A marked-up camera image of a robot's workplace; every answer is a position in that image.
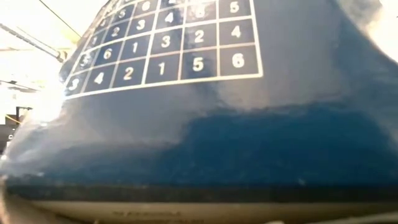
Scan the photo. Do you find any blue cereal box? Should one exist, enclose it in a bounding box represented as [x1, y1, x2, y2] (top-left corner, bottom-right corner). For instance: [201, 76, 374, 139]
[0, 0, 398, 224]

